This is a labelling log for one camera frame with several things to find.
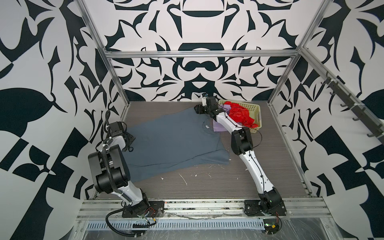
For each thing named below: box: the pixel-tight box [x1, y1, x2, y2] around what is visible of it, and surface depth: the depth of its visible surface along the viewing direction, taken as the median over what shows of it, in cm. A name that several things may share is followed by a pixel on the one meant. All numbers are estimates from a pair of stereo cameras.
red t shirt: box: [223, 101, 258, 129], surface depth 103 cm
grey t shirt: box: [123, 107, 230, 183], surface depth 99 cm
